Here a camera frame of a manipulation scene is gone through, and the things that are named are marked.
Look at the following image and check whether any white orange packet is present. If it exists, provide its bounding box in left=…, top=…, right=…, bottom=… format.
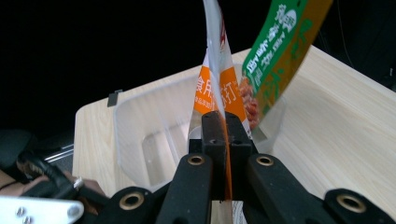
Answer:
left=187, top=0, right=254, bottom=224

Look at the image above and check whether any clear plastic container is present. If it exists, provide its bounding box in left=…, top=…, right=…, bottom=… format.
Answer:
left=112, top=62, right=288, bottom=191

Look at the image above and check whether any black table edge clip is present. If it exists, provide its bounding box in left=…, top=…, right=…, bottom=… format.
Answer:
left=106, top=89, right=124, bottom=108

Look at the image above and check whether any green meat picture packet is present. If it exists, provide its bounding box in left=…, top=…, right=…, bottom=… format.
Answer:
left=238, top=0, right=334, bottom=131

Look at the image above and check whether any grey metal floor rail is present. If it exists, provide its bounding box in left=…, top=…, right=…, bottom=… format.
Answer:
left=43, top=143, right=76, bottom=163

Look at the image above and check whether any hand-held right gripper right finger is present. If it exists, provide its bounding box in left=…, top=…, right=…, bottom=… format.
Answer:
left=225, top=112, right=252, bottom=200

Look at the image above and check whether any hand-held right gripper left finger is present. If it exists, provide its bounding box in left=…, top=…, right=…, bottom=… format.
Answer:
left=201, top=110, right=230, bottom=200

